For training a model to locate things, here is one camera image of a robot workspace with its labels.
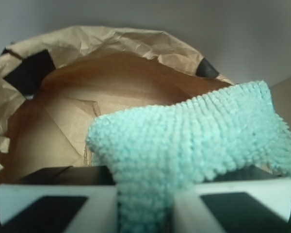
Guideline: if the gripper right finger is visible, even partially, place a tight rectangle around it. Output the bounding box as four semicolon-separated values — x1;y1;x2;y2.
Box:
172;166;291;233

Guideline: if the light blue cloth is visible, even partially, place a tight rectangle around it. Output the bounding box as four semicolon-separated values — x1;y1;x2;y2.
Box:
86;81;291;233

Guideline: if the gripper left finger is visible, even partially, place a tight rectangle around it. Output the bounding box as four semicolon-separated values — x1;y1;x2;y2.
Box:
0;166;118;233

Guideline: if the brown paper bag basin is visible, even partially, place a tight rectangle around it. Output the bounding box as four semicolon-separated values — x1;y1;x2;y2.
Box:
0;26;232;183

